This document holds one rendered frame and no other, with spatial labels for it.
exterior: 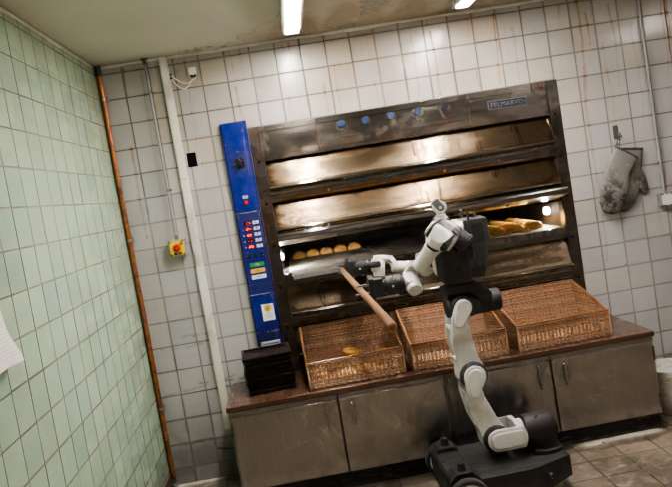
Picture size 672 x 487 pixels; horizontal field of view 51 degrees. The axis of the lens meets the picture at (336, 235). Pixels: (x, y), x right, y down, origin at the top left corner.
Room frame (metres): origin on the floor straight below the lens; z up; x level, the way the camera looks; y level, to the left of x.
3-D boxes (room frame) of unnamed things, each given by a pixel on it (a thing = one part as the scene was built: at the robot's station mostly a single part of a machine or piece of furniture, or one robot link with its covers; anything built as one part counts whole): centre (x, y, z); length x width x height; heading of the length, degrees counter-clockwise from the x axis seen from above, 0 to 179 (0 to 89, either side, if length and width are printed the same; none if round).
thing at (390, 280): (3.17, -0.17, 1.19); 0.12 x 0.10 x 0.13; 94
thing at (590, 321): (4.19, -1.16, 0.72); 0.56 x 0.49 x 0.28; 95
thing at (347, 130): (4.45, -0.54, 1.99); 1.80 x 0.08 x 0.21; 93
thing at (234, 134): (5.29, 0.56, 1.07); 1.93 x 0.16 x 2.15; 3
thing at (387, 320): (3.15, -0.07, 1.19); 1.71 x 0.03 x 0.03; 4
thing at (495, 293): (3.56, -0.63, 1.00); 0.28 x 0.13 x 0.18; 94
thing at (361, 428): (4.13, -0.45, 0.29); 2.42 x 0.56 x 0.58; 93
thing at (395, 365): (4.12, 0.03, 0.72); 0.56 x 0.49 x 0.28; 94
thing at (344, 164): (4.42, -0.54, 1.80); 1.79 x 0.11 x 0.19; 93
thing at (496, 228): (4.89, -1.10, 1.21); 0.61 x 0.48 x 0.06; 3
